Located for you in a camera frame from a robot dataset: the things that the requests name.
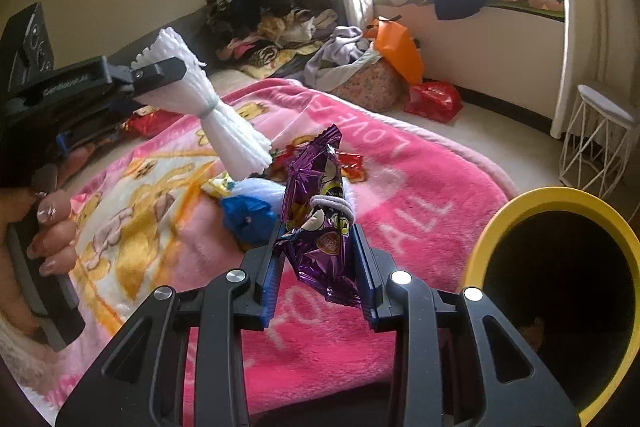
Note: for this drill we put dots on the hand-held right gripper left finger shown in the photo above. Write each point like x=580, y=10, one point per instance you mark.
x=267, y=292

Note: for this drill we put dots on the white foam fruit net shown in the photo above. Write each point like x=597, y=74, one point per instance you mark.
x=200, y=87

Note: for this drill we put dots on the orange bag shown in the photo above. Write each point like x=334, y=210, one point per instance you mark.
x=400, y=52

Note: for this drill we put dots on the pink printed blanket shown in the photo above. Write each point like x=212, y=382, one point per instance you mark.
x=425, y=227

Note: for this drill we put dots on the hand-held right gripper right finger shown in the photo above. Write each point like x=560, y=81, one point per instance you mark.
x=369, y=302

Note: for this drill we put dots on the blue plastic bag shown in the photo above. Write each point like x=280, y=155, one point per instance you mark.
x=247, y=219

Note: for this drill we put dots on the person's left forearm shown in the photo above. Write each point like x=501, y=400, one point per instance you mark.
x=20, y=357

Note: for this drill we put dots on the red plastic bag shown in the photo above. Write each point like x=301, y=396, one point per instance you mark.
x=434, y=102

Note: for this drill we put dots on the person's left hand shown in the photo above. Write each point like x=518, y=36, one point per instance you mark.
x=57, y=237

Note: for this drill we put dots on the white plastic bag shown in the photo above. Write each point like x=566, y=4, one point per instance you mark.
x=262, y=192

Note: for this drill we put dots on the pile of clothes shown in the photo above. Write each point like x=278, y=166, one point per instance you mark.
x=265, y=22

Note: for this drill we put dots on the purple snack packet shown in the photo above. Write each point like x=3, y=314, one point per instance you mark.
x=317, y=252

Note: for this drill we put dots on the red snack wrapper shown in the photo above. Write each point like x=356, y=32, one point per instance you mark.
x=147, y=122
x=352, y=167

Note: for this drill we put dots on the yellow-rimmed black bin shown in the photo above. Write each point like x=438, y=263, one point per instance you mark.
x=560, y=287

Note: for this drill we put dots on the floral fabric bag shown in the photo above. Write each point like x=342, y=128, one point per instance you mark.
x=370, y=84

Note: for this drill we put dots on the grey garment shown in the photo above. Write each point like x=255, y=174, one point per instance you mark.
x=330, y=57

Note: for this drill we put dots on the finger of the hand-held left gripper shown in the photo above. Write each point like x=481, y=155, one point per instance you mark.
x=155, y=74
x=95, y=124

